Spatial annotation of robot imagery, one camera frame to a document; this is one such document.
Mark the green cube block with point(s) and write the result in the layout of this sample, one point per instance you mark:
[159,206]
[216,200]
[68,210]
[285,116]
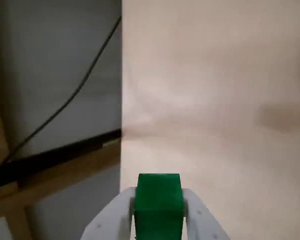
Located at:
[157,200]

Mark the brown wooden beam frame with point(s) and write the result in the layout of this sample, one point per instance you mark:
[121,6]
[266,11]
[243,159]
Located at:
[65,173]

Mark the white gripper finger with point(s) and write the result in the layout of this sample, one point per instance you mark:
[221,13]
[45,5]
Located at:
[202,225]
[110,220]

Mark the black baseboard strip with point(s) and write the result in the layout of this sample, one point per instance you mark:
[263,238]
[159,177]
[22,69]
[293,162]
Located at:
[52,157]

